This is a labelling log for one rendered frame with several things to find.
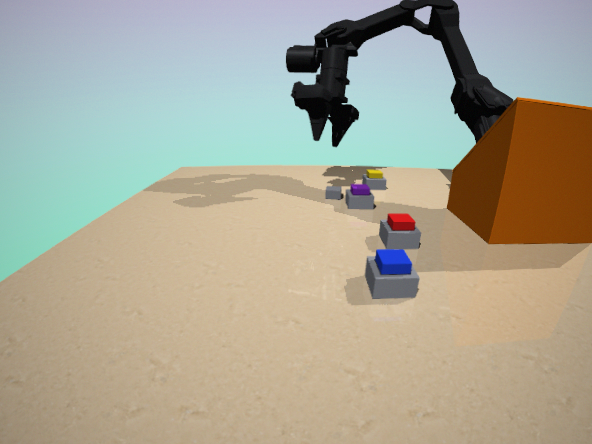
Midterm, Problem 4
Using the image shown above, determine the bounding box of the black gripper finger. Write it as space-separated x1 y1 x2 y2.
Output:
328 117 355 147
300 102 332 141

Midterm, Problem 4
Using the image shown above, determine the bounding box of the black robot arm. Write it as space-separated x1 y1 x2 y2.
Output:
286 0 514 144

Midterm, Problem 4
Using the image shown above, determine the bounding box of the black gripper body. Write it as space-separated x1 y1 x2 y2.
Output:
295 68 359 120

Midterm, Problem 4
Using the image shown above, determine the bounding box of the blue button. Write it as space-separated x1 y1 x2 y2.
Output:
364 249 420 299

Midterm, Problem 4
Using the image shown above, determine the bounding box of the yellow button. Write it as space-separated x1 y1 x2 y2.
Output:
362 170 387 190

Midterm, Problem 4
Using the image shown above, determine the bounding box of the dark red button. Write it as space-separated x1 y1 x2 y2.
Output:
379 213 421 249

